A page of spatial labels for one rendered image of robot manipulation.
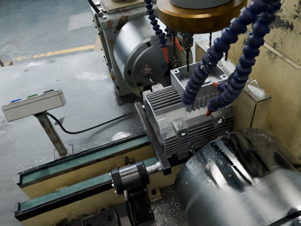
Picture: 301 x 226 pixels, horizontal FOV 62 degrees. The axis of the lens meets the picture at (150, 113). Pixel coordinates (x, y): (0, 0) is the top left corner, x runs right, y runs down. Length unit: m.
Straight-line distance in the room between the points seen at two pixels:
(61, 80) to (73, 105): 0.24
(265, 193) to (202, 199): 0.10
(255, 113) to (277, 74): 0.14
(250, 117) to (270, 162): 0.19
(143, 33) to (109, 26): 0.20
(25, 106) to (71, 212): 0.34
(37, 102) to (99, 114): 0.35
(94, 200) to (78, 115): 0.48
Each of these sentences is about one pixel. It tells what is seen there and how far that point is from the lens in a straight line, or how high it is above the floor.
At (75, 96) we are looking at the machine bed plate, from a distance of 1.25.
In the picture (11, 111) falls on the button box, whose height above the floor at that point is 1.06.
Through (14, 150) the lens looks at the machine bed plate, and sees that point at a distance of 1.14.
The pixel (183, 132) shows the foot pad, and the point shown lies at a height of 1.06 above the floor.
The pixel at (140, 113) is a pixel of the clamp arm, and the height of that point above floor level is 1.03.
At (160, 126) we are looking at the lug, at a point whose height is 1.08.
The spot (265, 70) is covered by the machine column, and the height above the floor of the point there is 1.11.
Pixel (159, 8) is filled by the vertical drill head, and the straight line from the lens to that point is 0.53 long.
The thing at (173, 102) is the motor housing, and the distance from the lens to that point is 0.63.
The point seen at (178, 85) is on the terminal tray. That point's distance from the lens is 0.63.
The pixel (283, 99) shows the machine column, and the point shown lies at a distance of 0.72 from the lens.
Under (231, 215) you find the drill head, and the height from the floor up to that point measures 1.14.
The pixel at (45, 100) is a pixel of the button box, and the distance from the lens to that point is 0.82.
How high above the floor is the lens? 1.53
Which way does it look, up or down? 44 degrees down
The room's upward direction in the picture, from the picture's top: 9 degrees counter-clockwise
